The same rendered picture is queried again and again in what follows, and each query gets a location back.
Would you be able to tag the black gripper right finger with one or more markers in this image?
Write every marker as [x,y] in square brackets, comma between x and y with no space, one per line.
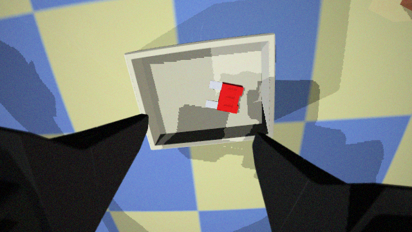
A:
[301,197]

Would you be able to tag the red blade fuse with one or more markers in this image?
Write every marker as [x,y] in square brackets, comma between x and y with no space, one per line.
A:
[229,96]

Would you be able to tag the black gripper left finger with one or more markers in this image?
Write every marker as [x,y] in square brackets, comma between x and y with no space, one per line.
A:
[71,180]

